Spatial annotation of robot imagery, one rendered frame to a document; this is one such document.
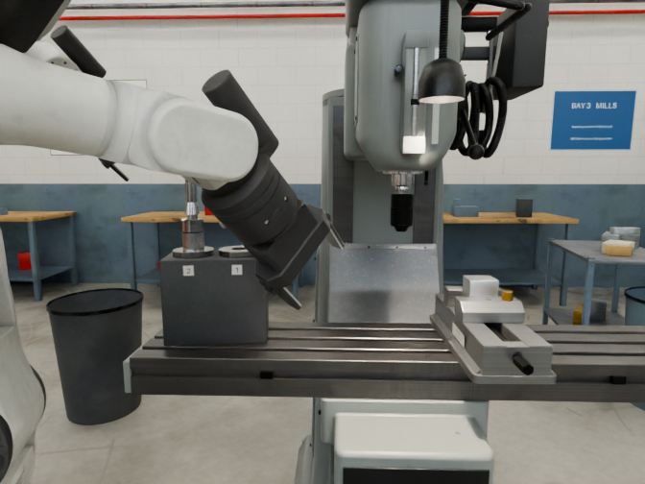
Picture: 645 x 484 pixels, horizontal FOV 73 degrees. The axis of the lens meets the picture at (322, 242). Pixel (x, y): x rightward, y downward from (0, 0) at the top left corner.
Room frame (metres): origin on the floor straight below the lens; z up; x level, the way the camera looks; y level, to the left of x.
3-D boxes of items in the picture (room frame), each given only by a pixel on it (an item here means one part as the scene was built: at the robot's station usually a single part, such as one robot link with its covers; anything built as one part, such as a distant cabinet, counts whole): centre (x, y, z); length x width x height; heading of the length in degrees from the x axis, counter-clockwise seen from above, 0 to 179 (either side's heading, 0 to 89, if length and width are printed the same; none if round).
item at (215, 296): (0.96, 0.24, 1.04); 0.22 x 0.12 x 0.20; 95
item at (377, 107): (0.94, -0.17, 1.47); 0.21 x 0.19 x 0.32; 88
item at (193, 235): (0.96, 0.28, 1.17); 0.05 x 0.05 x 0.06
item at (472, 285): (0.93, -0.34, 1.05); 0.06 x 0.05 x 0.06; 89
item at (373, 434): (0.93, -0.17, 0.80); 0.50 x 0.35 x 0.12; 178
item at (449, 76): (0.72, -0.19, 1.45); 0.07 x 0.07 x 0.06
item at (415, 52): (0.82, -0.16, 1.45); 0.04 x 0.04 x 0.21; 88
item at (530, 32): (1.22, -0.51, 1.62); 0.20 x 0.09 x 0.21; 178
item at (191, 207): (0.96, 0.28, 1.26); 0.03 x 0.03 x 0.11
